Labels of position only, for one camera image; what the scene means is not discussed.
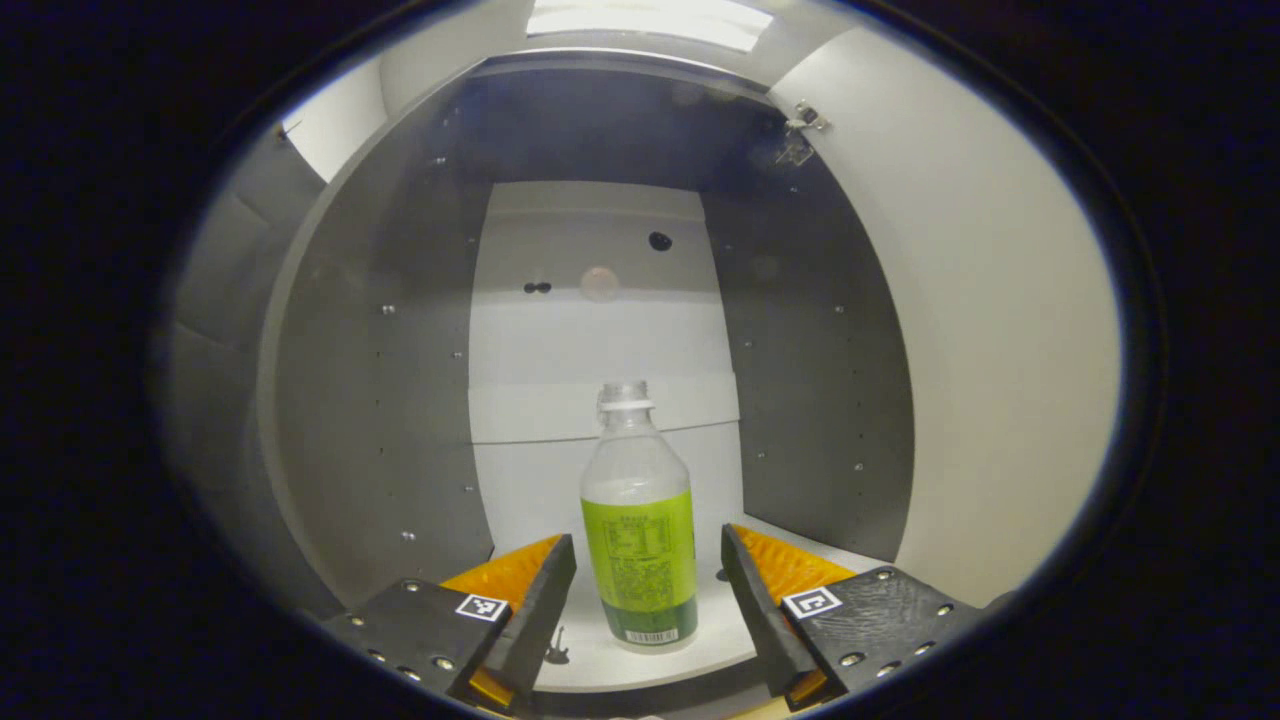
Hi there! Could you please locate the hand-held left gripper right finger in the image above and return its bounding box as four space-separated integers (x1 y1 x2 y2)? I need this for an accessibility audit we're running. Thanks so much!
720 522 991 713

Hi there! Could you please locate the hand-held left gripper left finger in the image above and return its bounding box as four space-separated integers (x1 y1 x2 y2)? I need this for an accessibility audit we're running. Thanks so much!
322 533 578 717

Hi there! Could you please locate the green label plastic bottle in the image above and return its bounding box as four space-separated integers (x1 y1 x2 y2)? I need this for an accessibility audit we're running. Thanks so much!
580 380 699 653

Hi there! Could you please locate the dark grey cabinet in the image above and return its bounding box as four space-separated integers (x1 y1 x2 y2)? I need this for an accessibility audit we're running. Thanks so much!
255 50 916 720

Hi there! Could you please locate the beige cabinet door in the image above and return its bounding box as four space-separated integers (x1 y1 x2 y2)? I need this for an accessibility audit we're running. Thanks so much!
768 25 1121 609

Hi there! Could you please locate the metal door hinge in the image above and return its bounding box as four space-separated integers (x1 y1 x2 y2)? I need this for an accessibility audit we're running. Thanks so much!
775 100 831 166

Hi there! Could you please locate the black backdrop cloth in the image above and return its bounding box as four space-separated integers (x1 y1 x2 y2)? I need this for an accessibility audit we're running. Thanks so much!
165 120 341 611

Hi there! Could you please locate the large ceiling light panel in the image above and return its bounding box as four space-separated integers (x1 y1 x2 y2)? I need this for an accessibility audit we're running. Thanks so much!
525 0 776 53

